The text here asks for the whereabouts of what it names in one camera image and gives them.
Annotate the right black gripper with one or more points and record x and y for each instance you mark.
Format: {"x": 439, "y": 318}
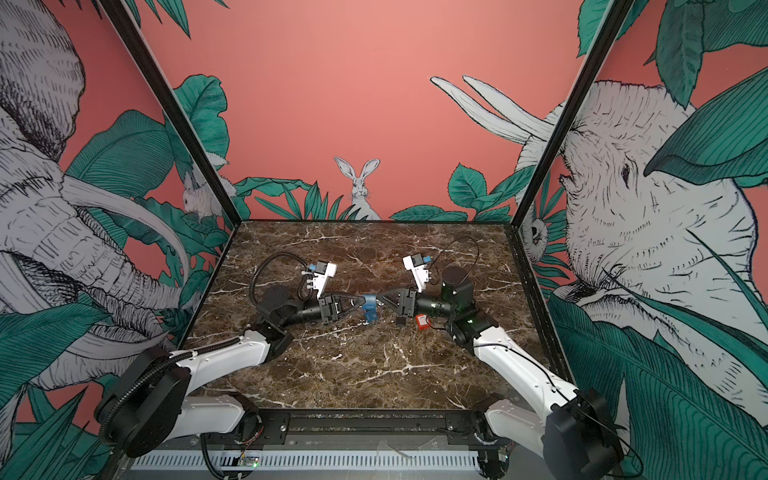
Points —
{"x": 410, "y": 295}

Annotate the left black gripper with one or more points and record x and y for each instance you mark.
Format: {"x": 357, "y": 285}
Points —
{"x": 330, "y": 308}

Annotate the blue padlock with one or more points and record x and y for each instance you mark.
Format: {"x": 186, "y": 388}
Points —
{"x": 370, "y": 308}

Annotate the red padlock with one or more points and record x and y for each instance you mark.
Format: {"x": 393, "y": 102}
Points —
{"x": 423, "y": 322}

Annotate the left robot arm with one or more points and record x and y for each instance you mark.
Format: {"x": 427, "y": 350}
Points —
{"x": 155, "y": 400}

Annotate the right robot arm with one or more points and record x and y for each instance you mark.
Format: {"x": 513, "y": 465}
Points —
{"x": 570, "y": 429}

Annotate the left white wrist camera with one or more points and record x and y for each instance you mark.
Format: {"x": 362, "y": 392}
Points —
{"x": 317, "y": 276}

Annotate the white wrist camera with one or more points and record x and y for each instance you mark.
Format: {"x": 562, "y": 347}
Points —
{"x": 317, "y": 276}
{"x": 418, "y": 265}

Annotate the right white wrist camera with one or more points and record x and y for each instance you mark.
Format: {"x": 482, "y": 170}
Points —
{"x": 418, "y": 265}

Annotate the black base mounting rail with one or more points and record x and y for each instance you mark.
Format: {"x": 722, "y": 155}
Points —
{"x": 270, "y": 426}

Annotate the white slotted cable duct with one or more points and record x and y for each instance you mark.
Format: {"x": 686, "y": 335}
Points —
{"x": 326, "y": 460}

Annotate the right black frame post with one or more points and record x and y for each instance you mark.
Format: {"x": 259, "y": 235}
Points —
{"x": 612, "y": 22}

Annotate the black frame post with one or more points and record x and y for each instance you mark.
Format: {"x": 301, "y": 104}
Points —
{"x": 612, "y": 22}
{"x": 123, "y": 22}

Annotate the left black frame post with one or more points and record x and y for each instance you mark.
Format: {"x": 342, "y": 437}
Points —
{"x": 123, "y": 22}

